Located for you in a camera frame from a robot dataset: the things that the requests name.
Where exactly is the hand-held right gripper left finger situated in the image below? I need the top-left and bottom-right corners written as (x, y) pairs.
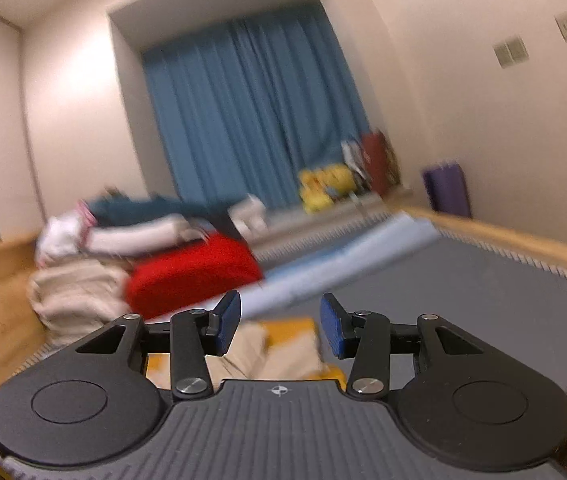
top-left (76, 290), bottom-right (242, 402)

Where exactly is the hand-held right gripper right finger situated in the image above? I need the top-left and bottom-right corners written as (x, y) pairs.
top-left (319, 292), bottom-right (487, 402)

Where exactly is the beige and yellow hooded jacket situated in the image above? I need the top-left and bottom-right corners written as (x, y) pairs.
top-left (146, 317), bottom-right (350, 392)

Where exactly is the red folded blanket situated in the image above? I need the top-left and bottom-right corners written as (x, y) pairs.
top-left (126, 233), bottom-right (265, 322)

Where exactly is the light blue folded sheet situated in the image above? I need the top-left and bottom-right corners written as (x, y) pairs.
top-left (238, 212), bottom-right (440, 322)

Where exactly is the grey mattress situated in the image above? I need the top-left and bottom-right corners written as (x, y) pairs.
top-left (13, 232), bottom-right (567, 407)

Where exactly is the white folded pillow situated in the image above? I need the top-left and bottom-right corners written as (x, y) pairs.
top-left (87, 214), bottom-right (191, 257)

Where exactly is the yellow plush toy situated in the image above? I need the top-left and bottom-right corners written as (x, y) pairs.
top-left (324, 163), bottom-right (357, 197)
top-left (297, 168), bottom-right (338, 216)

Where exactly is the dark blue shark plush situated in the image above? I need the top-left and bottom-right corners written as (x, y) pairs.
top-left (86, 191), bottom-right (270, 242)

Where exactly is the cream folded quilt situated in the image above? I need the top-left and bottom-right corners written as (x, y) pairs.
top-left (28, 257), bottom-right (135, 335)

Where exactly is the black white striped toy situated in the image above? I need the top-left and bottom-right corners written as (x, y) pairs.
top-left (340, 139), bottom-right (370, 192)

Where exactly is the red cushion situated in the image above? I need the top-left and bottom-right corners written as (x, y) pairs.
top-left (360, 130), bottom-right (402, 194)

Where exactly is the purple box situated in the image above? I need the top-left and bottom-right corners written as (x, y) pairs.
top-left (422, 160), bottom-right (473, 219)

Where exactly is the white and pink cloth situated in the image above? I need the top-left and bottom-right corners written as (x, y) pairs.
top-left (34, 199), bottom-right (98, 267)

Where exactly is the blue curtain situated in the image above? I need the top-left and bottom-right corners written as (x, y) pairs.
top-left (140, 9), bottom-right (373, 212)

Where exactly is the wooden bed frame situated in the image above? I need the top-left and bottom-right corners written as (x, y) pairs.
top-left (0, 204), bottom-right (567, 403)

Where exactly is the double wall switch plate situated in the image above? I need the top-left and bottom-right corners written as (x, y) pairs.
top-left (493, 35), bottom-right (529, 69)

